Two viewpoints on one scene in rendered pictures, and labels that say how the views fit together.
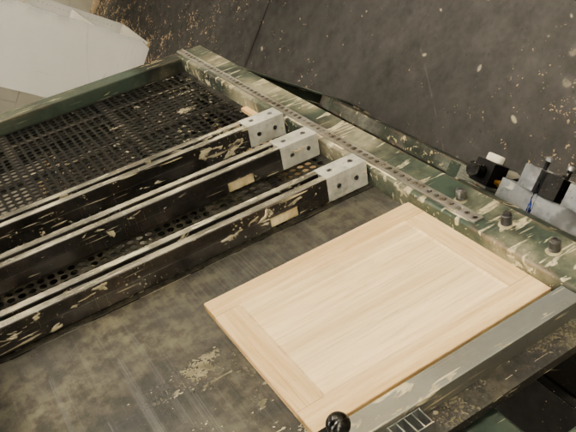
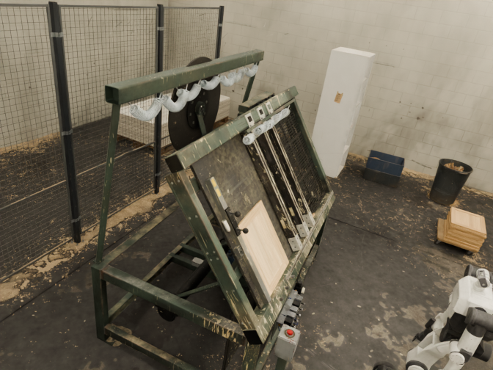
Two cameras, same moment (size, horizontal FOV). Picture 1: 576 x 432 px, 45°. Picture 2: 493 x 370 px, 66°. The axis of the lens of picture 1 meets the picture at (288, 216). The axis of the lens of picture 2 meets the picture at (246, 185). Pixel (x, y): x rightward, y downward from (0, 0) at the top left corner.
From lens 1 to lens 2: 1.40 m
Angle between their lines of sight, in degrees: 10
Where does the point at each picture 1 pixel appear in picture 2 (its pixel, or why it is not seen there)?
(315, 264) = (271, 231)
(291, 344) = (253, 223)
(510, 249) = (279, 287)
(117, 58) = (329, 165)
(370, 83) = (323, 264)
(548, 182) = (298, 302)
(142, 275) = (267, 182)
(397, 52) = (336, 274)
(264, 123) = (309, 219)
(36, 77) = (320, 133)
